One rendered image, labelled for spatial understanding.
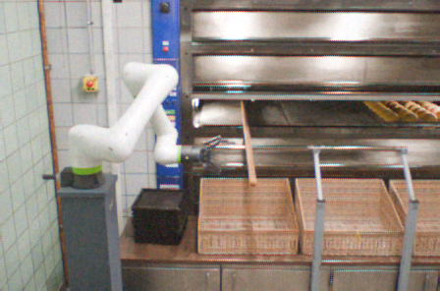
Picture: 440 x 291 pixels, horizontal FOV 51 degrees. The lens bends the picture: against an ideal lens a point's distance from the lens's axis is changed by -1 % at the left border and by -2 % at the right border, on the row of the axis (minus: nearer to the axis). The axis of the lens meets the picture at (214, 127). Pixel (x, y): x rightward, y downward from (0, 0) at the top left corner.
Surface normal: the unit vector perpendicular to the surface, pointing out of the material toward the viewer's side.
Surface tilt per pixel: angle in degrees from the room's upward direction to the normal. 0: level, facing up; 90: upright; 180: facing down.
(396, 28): 69
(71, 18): 90
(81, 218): 90
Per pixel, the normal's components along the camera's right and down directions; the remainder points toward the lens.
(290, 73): -0.03, -0.08
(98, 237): -0.03, 0.26
